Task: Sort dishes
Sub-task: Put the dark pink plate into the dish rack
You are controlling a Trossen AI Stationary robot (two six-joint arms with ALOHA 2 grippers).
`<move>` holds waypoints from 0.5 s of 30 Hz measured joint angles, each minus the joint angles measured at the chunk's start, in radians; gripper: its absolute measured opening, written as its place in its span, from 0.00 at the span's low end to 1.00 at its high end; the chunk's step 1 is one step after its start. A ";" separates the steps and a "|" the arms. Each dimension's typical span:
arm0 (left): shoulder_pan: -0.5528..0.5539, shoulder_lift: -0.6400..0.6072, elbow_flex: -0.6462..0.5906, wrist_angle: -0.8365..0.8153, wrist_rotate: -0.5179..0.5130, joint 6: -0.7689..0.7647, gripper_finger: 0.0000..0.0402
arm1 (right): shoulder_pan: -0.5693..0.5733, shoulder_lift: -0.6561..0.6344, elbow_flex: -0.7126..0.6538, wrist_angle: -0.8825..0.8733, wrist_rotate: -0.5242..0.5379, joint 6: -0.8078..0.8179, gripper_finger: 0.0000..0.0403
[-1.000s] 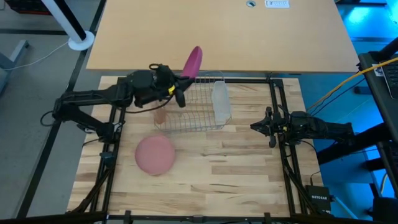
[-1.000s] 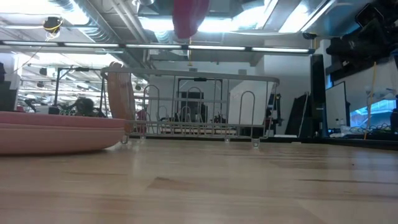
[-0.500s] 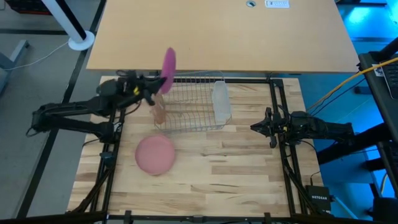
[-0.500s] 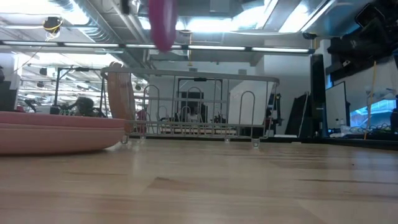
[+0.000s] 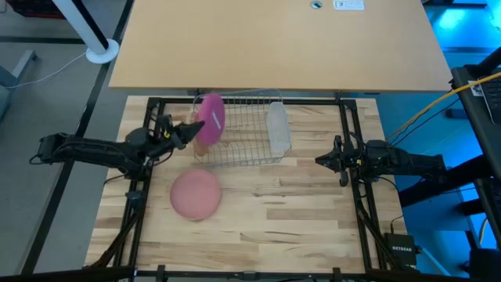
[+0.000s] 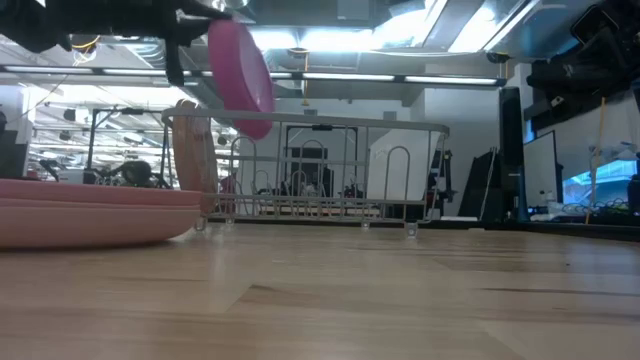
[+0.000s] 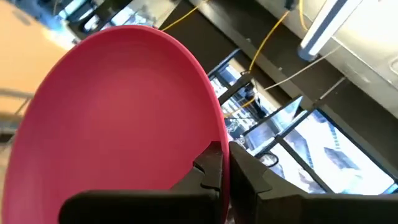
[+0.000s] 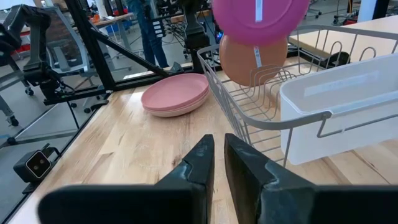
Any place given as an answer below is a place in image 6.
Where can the dark square wall vent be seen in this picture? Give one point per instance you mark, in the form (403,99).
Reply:
(310,112)

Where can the light pink plate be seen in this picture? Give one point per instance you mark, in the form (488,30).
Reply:
(192,150)

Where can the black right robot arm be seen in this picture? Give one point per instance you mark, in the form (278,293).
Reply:
(610,30)

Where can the black door frame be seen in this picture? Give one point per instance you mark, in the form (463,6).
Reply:
(320,150)

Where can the thin black stand frame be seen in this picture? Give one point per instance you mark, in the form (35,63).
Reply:
(92,145)

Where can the person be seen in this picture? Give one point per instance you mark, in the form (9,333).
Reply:
(136,172)

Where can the translucent plastic cutlery holder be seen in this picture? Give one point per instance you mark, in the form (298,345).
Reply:
(400,170)

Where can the magenta plate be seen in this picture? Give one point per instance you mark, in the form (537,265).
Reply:
(240,80)

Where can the peach plate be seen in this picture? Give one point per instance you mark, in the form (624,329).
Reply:
(75,227)

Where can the blue-lit screen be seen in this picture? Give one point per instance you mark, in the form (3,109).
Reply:
(600,182)

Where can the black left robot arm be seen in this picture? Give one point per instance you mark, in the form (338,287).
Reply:
(30,20)

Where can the black monitor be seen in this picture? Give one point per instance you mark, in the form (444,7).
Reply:
(12,155)

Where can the silver spiral ventilation duct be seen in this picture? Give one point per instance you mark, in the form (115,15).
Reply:
(150,57)

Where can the white panel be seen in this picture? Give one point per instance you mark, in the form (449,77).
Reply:
(542,170)

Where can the black ceiling-hung device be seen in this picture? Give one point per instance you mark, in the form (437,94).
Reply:
(85,50)

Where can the black folded stand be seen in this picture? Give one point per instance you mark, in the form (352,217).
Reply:
(480,190)

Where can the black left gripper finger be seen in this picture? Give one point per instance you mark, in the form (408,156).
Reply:
(174,65)
(200,20)

